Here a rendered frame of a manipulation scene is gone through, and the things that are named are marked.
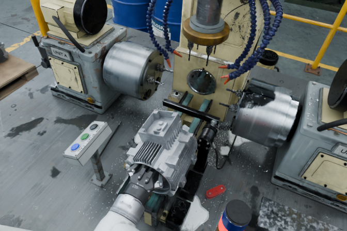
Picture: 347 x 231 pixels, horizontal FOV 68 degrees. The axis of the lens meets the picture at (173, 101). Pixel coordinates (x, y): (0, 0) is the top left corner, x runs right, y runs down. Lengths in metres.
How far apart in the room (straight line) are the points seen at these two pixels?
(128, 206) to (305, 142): 0.63
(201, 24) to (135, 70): 0.34
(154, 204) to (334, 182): 0.66
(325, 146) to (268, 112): 0.21
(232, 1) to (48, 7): 0.76
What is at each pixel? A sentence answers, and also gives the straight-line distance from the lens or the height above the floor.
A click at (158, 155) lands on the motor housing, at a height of 1.10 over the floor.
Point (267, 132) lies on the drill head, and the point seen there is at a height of 1.06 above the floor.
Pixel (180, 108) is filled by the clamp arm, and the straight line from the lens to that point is 1.09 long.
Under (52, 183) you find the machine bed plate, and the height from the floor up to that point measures 0.80.
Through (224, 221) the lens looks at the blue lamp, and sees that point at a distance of 0.68.
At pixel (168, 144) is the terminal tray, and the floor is 1.11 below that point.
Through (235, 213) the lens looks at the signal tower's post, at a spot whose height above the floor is 1.22.
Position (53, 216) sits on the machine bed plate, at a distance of 1.15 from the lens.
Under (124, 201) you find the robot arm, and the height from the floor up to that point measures 1.08.
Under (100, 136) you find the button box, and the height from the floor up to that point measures 1.06.
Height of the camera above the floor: 1.80
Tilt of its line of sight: 44 degrees down
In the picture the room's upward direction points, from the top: 4 degrees clockwise
